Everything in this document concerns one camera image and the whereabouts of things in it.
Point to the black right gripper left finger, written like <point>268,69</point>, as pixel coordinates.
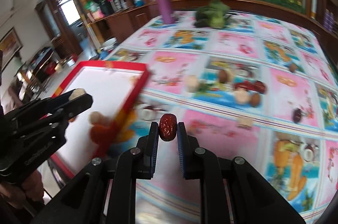
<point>139,162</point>

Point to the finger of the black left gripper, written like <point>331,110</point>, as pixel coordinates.
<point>85,102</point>
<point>61,101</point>

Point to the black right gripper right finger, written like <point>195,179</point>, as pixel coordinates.
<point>195,162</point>

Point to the white yam piece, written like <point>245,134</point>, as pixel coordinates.
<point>97,118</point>
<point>245,122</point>
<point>192,83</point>
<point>241,96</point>

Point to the red jujube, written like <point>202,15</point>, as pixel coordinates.
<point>246,85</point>
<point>259,87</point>
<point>168,127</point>

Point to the left hand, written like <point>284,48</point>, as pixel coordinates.
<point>31,188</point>

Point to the red white tray box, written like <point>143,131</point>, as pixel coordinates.
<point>114,87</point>

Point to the blue thermos on floor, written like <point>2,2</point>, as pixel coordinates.
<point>103,54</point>

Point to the colourful fruit print tablecloth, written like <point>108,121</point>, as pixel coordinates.
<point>298,160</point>

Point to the brown longan near yam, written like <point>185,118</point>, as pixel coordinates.
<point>255,100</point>

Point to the brown longan large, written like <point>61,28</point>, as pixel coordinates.
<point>223,76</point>

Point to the wooden side counter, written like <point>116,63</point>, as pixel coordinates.
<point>125,23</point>

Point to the dark plum fruit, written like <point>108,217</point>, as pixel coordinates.
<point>297,115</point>

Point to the brown longan far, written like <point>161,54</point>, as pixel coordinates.
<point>292,67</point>

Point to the green leafy vegetable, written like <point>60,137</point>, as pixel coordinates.
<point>215,15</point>

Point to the purple bottles on shelf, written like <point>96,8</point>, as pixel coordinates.
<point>329,20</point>

